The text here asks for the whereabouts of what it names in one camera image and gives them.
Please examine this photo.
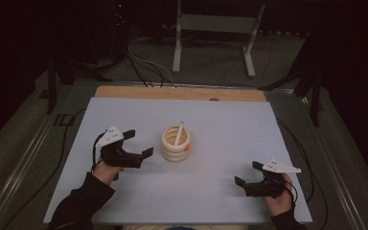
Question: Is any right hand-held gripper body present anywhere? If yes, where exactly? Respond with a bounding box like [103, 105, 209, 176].
[243, 158, 302, 198]

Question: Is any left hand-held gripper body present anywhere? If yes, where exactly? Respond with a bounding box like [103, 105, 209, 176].
[95, 126, 145, 182]

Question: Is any cream ribbed pen holder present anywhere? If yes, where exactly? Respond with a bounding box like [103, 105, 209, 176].
[160, 125, 192, 163]

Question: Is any white pen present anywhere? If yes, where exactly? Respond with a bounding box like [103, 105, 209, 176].
[173, 121, 186, 148]

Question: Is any person's left hand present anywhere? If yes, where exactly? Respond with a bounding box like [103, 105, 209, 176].
[91, 158, 125, 187]

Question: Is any person's right hand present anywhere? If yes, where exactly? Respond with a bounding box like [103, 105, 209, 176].
[262, 173, 297, 218]

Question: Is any pale blue table mat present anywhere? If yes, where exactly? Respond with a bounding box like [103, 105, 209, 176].
[43, 97, 313, 225]

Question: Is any black stand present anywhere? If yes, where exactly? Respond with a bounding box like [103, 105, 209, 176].
[45, 52, 113, 115]
[258, 30, 326, 127]

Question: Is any dark equipment rack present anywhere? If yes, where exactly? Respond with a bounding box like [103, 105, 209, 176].
[76, 0, 132, 66]

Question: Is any grey metal stand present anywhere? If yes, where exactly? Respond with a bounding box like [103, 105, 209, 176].
[172, 0, 266, 79]

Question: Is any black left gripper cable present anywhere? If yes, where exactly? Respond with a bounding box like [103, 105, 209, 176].
[90, 131, 107, 174]

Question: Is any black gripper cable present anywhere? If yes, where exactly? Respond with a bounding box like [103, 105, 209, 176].
[90, 131, 107, 174]
[284, 179, 299, 206]

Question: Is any black floor cable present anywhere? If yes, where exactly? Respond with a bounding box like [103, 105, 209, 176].
[125, 52, 167, 88]
[2, 108, 88, 230]
[276, 117, 331, 230]

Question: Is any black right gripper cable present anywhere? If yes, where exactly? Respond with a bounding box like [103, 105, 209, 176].
[284, 179, 299, 206]

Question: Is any metal floor rail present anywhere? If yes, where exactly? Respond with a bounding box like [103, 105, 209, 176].
[0, 106, 65, 230]
[296, 94, 367, 230]

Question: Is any white floor cable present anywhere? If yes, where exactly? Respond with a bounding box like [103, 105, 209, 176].
[126, 44, 175, 88]

